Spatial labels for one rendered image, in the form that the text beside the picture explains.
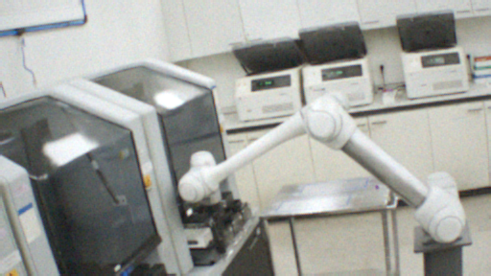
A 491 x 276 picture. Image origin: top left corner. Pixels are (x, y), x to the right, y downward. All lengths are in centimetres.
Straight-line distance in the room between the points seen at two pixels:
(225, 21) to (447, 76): 199
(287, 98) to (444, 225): 275
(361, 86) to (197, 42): 153
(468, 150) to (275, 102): 169
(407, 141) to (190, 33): 212
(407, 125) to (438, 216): 251
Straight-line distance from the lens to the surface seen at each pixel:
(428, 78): 436
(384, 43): 495
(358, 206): 245
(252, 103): 456
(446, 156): 450
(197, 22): 494
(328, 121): 185
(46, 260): 152
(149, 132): 211
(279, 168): 463
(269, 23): 474
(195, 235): 236
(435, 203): 198
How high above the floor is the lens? 166
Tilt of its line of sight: 11 degrees down
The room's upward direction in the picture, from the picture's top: 11 degrees counter-clockwise
